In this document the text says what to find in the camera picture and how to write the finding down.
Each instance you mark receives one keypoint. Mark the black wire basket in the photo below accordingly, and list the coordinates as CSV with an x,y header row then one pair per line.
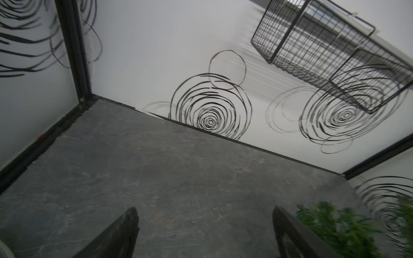
x,y
367,78

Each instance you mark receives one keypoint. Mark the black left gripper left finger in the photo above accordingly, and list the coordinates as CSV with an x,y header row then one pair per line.
x,y
117,241

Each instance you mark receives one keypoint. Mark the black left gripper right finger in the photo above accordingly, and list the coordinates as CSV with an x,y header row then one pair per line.
x,y
295,240

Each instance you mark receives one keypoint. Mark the small green christmas tree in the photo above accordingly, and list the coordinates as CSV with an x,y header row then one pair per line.
x,y
352,235

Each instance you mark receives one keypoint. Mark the aluminium wall rail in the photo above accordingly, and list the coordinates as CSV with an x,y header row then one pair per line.
x,y
342,24

